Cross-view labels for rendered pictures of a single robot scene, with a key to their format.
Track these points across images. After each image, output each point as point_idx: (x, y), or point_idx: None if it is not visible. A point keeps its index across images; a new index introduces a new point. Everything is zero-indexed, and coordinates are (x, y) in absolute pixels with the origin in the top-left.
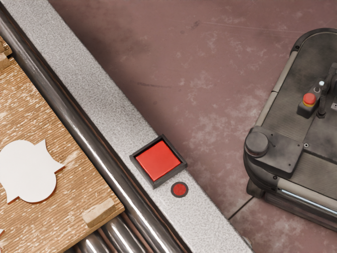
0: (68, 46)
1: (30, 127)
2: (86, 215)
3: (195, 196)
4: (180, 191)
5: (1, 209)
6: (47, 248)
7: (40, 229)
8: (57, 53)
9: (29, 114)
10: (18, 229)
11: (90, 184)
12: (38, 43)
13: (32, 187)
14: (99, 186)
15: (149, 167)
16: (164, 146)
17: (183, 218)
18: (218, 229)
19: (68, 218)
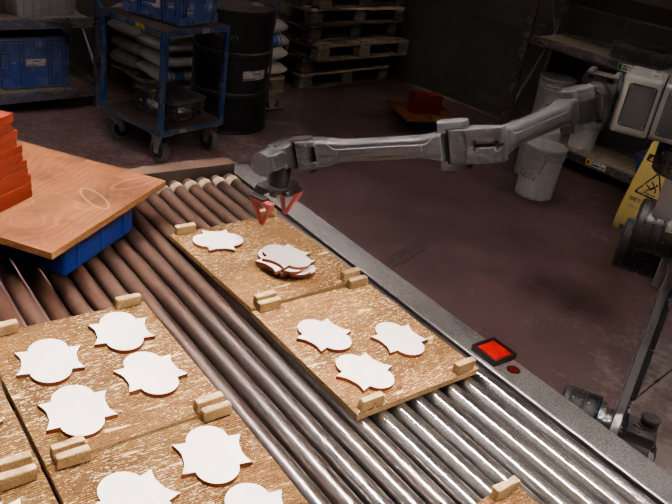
0: (404, 286)
1: (393, 319)
2: (457, 362)
3: (526, 374)
4: (514, 370)
5: (384, 357)
6: (427, 381)
7: (418, 371)
8: (396, 288)
9: (390, 312)
10: (401, 369)
11: (449, 353)
12: (380, 281)
13: (407, 347)
14: (456, 355)
15: (489, 352)
16: (496, 343)
17: (521, 384)
18: (549, 393)
19: (438, 368)
